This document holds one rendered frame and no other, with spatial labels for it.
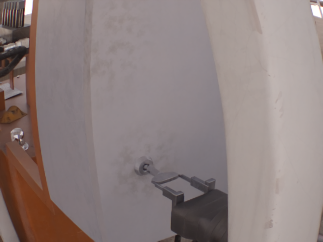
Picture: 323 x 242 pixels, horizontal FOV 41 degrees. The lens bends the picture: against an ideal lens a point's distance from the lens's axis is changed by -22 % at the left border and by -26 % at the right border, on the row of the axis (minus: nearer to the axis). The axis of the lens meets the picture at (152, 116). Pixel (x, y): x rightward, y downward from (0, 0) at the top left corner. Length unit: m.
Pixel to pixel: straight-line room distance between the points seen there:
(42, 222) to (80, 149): 0.64
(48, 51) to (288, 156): 0.54
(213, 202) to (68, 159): 0.24
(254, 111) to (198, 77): 0.45
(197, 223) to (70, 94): 0.24
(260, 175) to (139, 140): 0.42
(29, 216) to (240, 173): 1.02
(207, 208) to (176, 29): 0.24
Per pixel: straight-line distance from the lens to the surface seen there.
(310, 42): 0.27
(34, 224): 1.28
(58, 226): 1.32
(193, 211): 0.58
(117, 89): 0.63
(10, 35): 1.48
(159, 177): 0.65
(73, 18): 0.64
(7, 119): 1.44
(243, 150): 0.27
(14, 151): 1.12
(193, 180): 0.64
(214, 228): 0.55
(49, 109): 0.76
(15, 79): 1.91
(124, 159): 0.67
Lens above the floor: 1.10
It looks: 20 degrees down
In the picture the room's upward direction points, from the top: 1 degrees counter-clockwise
